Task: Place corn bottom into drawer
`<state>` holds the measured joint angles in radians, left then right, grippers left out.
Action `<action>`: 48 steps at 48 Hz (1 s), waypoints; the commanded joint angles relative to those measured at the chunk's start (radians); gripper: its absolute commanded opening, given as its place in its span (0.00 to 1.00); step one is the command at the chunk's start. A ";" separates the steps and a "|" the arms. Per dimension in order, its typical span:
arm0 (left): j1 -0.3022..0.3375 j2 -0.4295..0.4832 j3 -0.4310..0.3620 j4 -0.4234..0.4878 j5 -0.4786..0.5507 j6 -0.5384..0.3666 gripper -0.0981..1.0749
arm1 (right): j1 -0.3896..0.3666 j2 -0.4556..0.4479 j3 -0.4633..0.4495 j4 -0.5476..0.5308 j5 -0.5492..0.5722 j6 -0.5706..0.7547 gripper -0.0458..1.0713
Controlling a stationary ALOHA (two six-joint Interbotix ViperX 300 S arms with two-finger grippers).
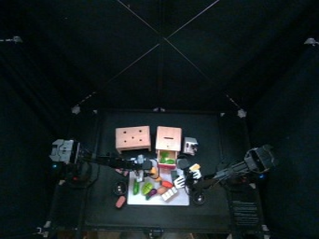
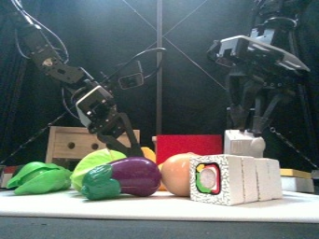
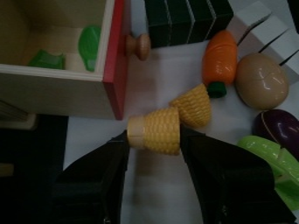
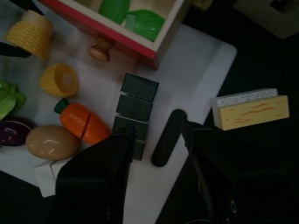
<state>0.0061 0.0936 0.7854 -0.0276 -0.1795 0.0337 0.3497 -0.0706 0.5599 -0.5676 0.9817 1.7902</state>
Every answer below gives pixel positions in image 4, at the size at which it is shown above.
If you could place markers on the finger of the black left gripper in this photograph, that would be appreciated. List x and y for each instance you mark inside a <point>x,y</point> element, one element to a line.
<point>13,50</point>
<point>27,5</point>

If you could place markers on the tan toy egg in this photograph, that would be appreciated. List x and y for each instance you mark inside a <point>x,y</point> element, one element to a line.
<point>51,143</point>

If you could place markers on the yellow toy lemon half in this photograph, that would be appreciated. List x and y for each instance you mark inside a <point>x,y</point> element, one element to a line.
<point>57,80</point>

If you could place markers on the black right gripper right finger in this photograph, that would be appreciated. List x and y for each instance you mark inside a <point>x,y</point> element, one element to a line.
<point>233,180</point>

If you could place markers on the yellow block with white layer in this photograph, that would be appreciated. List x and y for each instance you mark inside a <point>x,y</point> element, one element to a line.
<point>252,112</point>

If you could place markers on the white cutting board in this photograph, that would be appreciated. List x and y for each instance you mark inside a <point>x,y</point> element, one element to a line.
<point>183,75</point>

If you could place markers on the green toy lettuce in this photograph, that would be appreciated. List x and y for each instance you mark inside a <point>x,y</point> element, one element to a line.
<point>8,100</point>

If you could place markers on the pale wooden box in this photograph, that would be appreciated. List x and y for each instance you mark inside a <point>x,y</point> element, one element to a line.
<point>272,17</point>

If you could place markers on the dark green square block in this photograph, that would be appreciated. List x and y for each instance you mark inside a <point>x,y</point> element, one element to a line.
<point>132,125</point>
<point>133,108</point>
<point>139,87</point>

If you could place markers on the red wooden drawer with knob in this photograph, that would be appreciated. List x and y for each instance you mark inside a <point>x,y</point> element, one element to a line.
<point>128,35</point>

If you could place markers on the yellow ribbed toy corn piece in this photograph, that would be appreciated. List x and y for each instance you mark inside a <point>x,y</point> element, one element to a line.
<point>31,33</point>

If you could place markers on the green toy leaf piece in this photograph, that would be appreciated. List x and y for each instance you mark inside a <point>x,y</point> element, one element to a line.
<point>113,10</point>
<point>145,23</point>

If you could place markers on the black oblong stick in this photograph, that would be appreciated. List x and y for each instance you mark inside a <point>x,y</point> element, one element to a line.
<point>168,138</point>

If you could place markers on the orange toy carrot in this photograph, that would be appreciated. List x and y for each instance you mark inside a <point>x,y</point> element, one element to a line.
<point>83,122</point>

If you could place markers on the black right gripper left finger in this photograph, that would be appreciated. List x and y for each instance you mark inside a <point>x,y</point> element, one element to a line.
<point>91,180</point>

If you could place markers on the purple toy eggplant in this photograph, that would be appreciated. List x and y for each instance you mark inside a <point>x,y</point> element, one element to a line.
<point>13,132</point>

